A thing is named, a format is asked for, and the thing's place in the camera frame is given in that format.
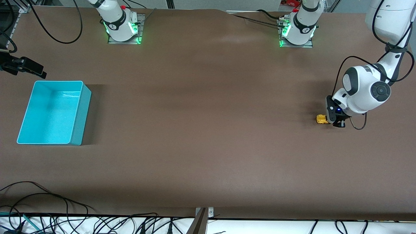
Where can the aluminium frame strut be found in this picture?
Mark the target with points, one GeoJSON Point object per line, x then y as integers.
{"type": "Point", "coordinates": [333, 5]}

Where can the black frame post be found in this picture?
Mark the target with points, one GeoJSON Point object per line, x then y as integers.
{"type": "Point", "coordinates": [170, 3]}

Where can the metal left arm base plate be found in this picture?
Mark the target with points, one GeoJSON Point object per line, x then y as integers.
{"type": "Point", "coordinates": [308, 45]}

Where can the angled dark metal bar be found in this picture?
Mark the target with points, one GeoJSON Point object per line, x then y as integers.
{"type": "Point", "coordinates": [198, 226]}

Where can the black power plug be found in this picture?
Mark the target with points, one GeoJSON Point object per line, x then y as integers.
{"type": "Point", "coordinates": [170, 228]}
{"type": "Point", "coordinates": [142, 229]}

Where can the aluminium frame profile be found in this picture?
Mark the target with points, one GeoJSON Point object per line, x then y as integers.
{"type": "Point", "coordinates": [25, 8]}

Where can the small metal bracket plate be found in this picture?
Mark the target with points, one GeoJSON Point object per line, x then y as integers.
{"type": "Point", "coordinates": [210, 212]}

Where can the turquoise plastic bin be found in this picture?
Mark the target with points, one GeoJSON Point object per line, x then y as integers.
{"type": "Point", "coordinates": [48, 113]}

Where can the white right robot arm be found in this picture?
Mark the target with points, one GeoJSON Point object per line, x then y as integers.
{"type": "Point", "coordinates": [117, 22]}

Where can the yellow beetle toy car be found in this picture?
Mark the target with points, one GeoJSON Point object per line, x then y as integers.
{"type": "Point", "coordinates": [321, 119]}

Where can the red background object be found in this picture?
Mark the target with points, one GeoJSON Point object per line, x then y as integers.
{"type": "Point", "coordinates": [291, 3]}

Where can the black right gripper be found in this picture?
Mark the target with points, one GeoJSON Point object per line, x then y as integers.
{"type": "Point", "coordinates": [12, 63]}

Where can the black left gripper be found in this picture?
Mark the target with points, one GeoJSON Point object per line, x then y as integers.
{"type": "Point", "coordinates": [340, 123]}

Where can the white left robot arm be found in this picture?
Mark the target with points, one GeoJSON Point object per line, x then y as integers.
{"type": "Point", "coordinates": [360, 94]}

